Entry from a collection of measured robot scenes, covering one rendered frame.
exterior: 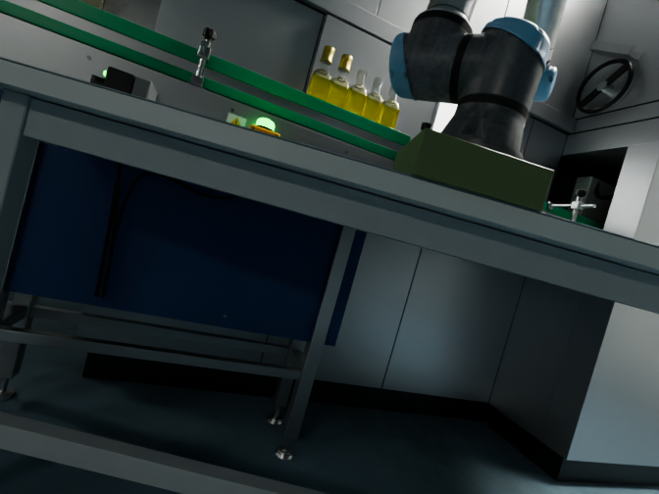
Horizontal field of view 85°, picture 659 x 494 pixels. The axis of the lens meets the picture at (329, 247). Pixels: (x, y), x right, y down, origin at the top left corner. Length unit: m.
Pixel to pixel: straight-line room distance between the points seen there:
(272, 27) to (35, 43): 0.65
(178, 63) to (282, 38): 0.46
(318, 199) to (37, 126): 0.45
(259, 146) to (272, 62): 0.78
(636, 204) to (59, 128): 1.63
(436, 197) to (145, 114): 0.44
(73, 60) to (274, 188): 0.56
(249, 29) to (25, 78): 0.78
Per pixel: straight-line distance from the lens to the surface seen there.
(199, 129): 0.58
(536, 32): 0.73
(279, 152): 0.55
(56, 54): 1.01
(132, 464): 0.75
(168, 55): 1.00
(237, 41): 1.32
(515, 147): 0.66
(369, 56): 1.39
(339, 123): 1.01
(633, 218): 1.63
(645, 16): 2.03
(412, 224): 0.60
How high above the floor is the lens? 0.63
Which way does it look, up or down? 2 degrees down
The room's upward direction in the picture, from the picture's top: 16 degrees clockwise
